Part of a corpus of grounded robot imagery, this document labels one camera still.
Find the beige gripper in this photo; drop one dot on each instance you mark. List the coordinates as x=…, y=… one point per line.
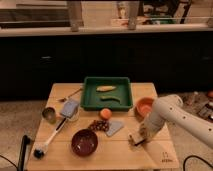
x=143, y=131

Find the dark purple bowl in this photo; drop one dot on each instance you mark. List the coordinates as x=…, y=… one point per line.
x=84, y=142

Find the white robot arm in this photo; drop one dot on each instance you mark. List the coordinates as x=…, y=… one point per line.
x=170, y=108

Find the orange bowl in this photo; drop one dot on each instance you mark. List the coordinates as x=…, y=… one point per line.
x=144, y=106

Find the grey blue cloth piece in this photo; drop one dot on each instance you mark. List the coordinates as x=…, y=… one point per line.
x=114, y=126

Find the orange fruit toy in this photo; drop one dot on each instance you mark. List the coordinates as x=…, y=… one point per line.
x=105, y=113

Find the green plastic tray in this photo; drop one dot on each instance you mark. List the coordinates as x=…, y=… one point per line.
x=90, y=98

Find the green pepper toy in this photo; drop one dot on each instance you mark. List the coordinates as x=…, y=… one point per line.
x=110, y=98

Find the blue sponge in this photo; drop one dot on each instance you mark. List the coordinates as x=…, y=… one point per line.
x=69, y=109

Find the wooden spoon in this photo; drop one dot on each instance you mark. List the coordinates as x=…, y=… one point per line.
x=69, y=96

